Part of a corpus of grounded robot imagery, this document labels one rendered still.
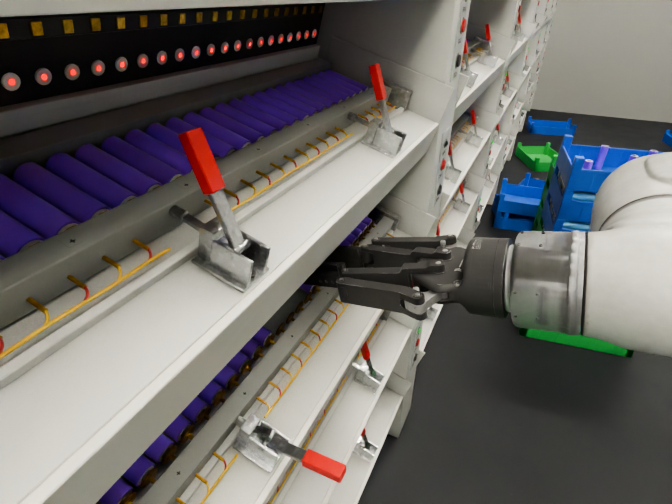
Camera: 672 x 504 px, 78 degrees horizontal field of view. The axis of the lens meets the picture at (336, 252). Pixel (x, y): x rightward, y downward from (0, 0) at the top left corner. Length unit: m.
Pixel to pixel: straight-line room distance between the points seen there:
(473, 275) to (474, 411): 0.80
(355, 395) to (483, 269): 0.36
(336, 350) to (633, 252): 0.30
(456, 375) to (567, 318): 0.86
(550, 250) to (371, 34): 0.39
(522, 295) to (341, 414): 0.37
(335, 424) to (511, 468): 0.54
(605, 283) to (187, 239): 0.31
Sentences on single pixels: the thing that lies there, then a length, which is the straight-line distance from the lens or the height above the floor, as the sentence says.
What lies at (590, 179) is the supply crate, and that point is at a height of 0.51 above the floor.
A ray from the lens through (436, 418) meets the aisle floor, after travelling 1.12.
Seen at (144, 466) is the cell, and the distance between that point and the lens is 0.38.
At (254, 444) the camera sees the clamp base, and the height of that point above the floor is 0.57.
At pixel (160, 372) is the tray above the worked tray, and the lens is 0.22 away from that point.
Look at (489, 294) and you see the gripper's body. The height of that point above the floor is 0.66.
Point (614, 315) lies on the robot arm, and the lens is 0.38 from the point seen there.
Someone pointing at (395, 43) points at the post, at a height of 0.83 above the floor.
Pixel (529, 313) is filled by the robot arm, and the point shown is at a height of 0.66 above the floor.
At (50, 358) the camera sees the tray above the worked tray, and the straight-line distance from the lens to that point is 0.24.
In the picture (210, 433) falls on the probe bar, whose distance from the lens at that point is 0.39.
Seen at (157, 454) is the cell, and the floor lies 0.58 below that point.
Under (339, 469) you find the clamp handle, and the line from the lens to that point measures 0.37.
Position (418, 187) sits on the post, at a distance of 0.66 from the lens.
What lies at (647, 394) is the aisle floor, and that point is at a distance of 1.40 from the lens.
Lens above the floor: 0.89
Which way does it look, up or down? 32 degrees down
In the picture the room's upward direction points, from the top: straight up
